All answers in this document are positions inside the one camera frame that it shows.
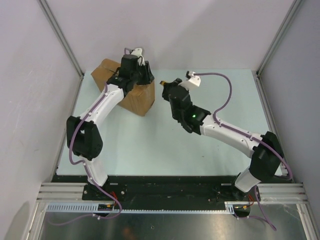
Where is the brown cardboard express box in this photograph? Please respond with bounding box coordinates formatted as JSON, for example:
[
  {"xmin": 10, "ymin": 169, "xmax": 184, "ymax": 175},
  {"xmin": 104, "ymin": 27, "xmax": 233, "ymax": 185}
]
[{"xmin": 91, "ymin": 58, "xmax": 155, "ymax": 117}]

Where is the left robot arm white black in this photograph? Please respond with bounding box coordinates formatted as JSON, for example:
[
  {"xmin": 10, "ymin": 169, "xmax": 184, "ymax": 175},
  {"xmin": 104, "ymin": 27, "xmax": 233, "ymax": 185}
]
[{"xmin": 66, "ymin": 47, "xmax": 155, "ymax": 200}]

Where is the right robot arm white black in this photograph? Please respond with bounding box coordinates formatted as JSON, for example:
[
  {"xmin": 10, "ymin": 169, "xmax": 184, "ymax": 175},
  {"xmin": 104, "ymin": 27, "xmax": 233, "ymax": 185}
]
[{"xmin": 160, "ymin": 78, "xmax": 284, "ymax": 201}]

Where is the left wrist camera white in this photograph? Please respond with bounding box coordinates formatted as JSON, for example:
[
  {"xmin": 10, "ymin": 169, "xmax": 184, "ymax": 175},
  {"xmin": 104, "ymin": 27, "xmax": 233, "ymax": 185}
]
[{"xmin": 130, "ymin": 47, "xmax": 144, "ymax": 59}]

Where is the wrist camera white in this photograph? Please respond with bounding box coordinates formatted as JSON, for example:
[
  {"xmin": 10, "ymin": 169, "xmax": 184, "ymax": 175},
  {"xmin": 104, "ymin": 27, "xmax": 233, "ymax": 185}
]
[
  {"xmin": 130, "ymin": 47, "xmax": 144, "ymax": 59},
  {"xmin": 181, "ymin": 71, "xmax": 201, "ymax": 90}
]

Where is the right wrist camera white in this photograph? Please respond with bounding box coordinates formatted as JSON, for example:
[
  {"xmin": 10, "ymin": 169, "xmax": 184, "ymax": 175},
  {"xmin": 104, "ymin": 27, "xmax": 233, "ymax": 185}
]
[{"xmin": 181, "ymin": 71, "xmax": 201, "ymax": 90}]

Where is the left aluminium frame post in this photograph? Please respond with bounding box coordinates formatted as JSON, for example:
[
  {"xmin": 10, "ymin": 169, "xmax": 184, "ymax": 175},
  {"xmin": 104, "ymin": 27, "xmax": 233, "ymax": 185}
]
[{"xmin": 37, "ymin": 0, "xmax": 84, "ymax": 78}]

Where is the aluminium frame post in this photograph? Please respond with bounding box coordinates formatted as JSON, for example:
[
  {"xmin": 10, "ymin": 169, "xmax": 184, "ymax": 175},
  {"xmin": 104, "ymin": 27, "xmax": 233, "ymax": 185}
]
[
  {"xmin": 37, "ymin": 0, "xmax": 84, "ymax": 78},
  {"xmin": 255, "ymin": 0, "xmax": 305, "ymax": 78}
]

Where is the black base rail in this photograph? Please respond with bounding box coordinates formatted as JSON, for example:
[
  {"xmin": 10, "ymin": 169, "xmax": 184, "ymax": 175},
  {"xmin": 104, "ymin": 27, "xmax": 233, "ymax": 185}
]
[{"xmin": 51, "ymin": 174, "xmax": 293, "ymax": 211}]

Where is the white slotted cable duct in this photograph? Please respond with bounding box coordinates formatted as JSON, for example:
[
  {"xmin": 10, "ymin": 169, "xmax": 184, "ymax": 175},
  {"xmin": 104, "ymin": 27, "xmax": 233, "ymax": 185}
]
[{"xmin": 46, "ymin": 202, "xmax": 249, "ymax": 215}]

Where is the right aluminium frame post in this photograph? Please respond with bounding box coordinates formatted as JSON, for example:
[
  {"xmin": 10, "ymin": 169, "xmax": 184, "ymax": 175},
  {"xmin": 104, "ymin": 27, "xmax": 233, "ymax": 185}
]
[{"xmin": 255, "ymin": 0, "xmax": 305, "ymax": 78}]

